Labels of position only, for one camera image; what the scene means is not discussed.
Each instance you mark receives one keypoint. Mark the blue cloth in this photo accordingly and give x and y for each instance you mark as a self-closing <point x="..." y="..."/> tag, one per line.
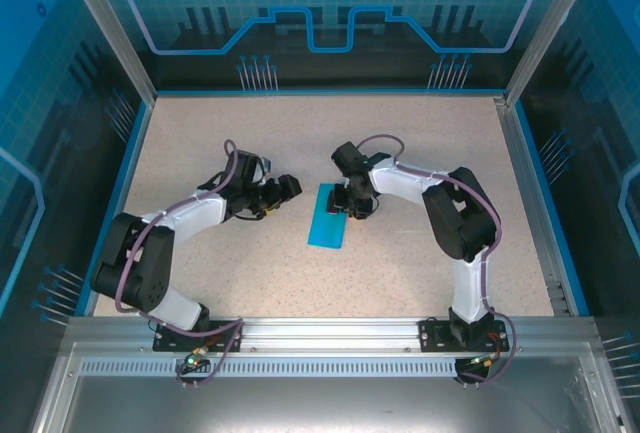
<point x="325" y="233"/>

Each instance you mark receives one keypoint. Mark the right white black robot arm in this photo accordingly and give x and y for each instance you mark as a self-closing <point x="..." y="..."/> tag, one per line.
<point x="400" y="183"/>

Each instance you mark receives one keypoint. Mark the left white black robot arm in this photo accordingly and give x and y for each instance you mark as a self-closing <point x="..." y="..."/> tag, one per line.
<point x="200" y="213"/>

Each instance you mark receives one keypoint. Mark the aluminium mounting rail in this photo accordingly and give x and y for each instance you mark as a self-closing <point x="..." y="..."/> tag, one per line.
<point x="330" y="333"/>

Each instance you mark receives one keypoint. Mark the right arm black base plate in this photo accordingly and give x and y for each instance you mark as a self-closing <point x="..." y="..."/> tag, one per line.
<point x="432" y="335"/>

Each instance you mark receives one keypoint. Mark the aluminium side rail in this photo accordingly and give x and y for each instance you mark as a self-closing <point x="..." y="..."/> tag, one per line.
<point x="520" y="153"/>

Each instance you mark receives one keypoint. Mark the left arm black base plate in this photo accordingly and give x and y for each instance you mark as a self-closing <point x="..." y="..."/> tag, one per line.
<point x="167" y="340"/>

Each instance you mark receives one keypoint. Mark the aluminium frame post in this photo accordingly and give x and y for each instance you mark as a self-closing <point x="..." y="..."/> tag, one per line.
<point x="111" y="28"/>
<point x="548" y="28"/>

